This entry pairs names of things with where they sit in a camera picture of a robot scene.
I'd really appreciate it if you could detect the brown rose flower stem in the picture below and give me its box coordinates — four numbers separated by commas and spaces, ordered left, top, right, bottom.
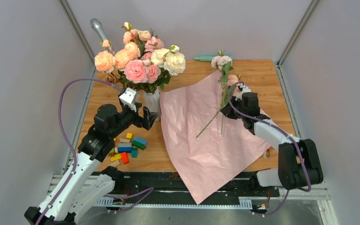
105, 73, 119, 84

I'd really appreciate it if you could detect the silver microphone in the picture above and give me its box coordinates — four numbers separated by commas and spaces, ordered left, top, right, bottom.
90, 18, 108, 41

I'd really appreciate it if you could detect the peach pink rose bunch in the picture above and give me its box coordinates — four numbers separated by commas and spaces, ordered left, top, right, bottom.
94, 22, 165, 75

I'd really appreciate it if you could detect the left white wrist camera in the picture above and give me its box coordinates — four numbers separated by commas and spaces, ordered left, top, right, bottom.
119, 88, 139, 112

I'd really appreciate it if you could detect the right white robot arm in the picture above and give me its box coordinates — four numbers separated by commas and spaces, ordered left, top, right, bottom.
221, 92, 323, 196

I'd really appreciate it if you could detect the white ribbed vase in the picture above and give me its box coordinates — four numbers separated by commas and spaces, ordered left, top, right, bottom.
143, 89, 161, 121

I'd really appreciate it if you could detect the purple flower bouquet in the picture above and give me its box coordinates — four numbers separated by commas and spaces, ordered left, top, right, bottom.
196, 50, 240, 138

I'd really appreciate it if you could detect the teal wooden block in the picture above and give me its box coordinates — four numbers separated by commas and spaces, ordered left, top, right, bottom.
131, 148, 138, 158

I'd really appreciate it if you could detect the small yellow cube block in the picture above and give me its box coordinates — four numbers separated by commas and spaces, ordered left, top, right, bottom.
126, 133, 133, 140

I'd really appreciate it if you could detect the yellow wooden block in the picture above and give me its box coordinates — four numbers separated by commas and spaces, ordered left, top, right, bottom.
109, 153, 122, 162

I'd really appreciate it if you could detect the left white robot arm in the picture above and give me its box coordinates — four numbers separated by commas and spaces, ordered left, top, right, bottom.
24, 104, 158, 225

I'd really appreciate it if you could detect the pink rose flower stem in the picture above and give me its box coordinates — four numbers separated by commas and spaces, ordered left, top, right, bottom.
124, 60, 161, 93

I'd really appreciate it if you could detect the mint green microphone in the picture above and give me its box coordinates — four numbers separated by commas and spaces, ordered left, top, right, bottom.
194, 55, 233, 62

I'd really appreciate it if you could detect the white rose flower stem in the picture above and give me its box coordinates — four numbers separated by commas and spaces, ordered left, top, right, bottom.
150, 45, 186, 90

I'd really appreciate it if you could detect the green blue wooden block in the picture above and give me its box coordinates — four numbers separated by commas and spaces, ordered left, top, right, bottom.
132, 137, 147, 150

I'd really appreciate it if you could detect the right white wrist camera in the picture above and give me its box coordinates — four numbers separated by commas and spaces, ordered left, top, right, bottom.
236, 85, 251, 100

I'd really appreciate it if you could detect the pink wrapping paper sheet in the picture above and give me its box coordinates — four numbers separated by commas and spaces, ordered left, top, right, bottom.
160, 71, 270, 204

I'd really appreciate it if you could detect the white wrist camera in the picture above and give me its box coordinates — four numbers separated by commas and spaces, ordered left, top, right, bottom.
236, 85, 251, 100
119, 88, 139, 112

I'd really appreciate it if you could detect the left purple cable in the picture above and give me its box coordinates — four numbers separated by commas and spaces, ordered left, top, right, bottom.
34, 78, 125, 225

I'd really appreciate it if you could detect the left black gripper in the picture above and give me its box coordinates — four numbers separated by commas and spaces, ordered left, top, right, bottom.
109, 102, 159, 139

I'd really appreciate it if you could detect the beige wooden block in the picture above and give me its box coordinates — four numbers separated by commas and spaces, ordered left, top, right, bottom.
110, 160, 120, 167

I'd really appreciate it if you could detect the white slotted cable duct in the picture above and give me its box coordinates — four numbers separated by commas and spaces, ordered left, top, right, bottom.
93, 197, 253, 210

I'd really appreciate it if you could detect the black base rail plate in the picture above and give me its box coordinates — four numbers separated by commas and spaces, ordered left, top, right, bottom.
108, 172, 280, 203

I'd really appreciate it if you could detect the red orange wooden block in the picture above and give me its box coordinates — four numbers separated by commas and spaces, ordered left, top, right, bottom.
121, 152, 129, 165

